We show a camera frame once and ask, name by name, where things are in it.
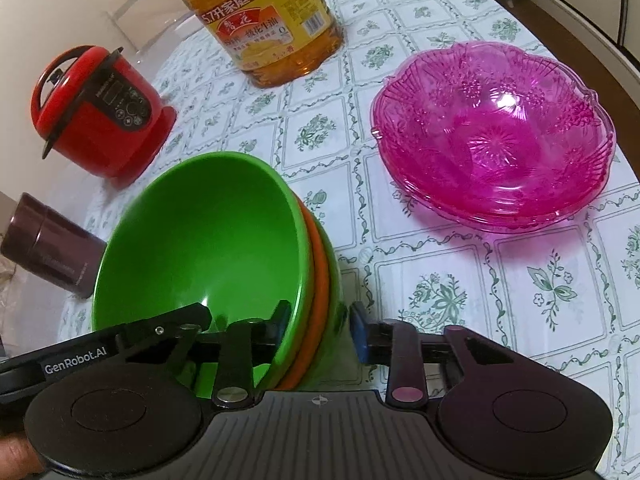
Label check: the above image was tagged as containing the orange plastic bowl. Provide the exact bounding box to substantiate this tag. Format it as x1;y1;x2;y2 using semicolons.
276;198;331;391

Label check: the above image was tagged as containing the red mini rice cooker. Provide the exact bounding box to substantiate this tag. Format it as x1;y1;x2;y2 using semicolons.
30;46;177;188

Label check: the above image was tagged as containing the green plastic bowl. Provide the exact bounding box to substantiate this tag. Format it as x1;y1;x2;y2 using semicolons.
91;152;314;389
297;220;347;391

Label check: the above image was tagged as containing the left hand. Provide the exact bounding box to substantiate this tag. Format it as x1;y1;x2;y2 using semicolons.
0;434;44;480

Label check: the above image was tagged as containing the floral white green tablecloth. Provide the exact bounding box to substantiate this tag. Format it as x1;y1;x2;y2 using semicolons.
52;0;639;479

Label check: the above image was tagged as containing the dark purple vacuum flask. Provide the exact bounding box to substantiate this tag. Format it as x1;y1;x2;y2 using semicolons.
1;193;106;299

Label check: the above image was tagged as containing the pink transparent plastic bowl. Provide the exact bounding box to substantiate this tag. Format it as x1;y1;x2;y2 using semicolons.
370;41;616;234

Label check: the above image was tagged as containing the yellow cooking oil bottle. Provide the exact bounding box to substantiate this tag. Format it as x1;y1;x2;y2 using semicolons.
182;0;343;88

